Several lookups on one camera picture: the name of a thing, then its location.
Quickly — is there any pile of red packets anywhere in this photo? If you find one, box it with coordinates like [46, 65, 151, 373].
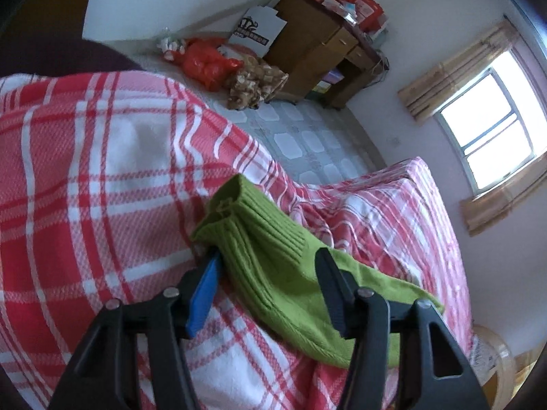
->
[325, 0, 387, 32]

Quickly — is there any stack of books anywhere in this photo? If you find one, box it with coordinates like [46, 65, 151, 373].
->
[312, 70, 343, 95]

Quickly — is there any red white plaid blanket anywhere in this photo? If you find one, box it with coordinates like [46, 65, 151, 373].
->
[0, 70, 475, 410]

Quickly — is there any wooden desk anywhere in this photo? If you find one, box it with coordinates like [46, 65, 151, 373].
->
[262, 0, 385, 109]

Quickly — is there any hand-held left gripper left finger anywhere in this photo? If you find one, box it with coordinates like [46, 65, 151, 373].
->
[49, 253, 223, 410]

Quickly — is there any dark cloth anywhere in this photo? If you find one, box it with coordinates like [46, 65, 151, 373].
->
[0, 36, 144, 82]

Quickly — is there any grey patterned mattress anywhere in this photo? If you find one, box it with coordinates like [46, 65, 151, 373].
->
[141, 55, 387, 186]

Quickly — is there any white framed window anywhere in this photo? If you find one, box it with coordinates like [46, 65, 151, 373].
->
[433, 49, 547, 195]

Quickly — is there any white red plastic bag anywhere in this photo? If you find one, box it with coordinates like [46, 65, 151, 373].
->
[156, 34, 189, 63]

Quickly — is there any white paper bag black print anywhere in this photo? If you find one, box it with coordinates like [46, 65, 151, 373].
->
[226, 5, 288, 49]

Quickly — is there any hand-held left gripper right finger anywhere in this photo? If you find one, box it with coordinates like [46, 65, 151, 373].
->
[314, 248, 490, 410]

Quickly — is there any orange plastic bag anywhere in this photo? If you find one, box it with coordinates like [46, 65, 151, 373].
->
[182, 38, 244, 90]

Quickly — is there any green knitted sweater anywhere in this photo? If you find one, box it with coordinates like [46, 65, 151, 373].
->
[190, 174, 445, 370]

